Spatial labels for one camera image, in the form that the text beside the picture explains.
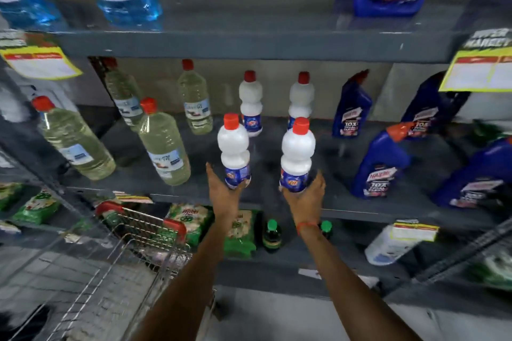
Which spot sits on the person's right hand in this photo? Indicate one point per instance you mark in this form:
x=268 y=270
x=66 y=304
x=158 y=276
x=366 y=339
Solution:
x=308 y=205

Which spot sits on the person's left hand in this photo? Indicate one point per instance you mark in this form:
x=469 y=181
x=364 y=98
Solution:
x=224 y=203

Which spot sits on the grey metal shelf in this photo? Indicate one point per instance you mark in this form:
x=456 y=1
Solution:
x=240 y=47

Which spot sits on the person's left forearm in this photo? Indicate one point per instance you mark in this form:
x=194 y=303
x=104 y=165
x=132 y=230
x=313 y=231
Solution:
x=188 y=285

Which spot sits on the person's right forearm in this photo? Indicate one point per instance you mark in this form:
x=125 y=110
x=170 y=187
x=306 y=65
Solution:
x=352 y=288

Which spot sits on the orange wrist thread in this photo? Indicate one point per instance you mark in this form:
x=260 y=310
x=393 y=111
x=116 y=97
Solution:
x=306 y=225

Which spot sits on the row of green detergent packets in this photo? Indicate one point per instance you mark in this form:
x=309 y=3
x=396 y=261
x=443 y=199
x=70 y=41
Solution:
x=240 y=237

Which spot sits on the plain white lying bottle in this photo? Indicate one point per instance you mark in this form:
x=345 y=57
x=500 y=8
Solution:
x=386 y=251

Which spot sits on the green plastic pouch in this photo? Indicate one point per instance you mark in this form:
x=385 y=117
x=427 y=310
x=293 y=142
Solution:
x=492 y=269

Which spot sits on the white jug with blue label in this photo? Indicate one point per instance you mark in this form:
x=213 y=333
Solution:
x=16 y=105

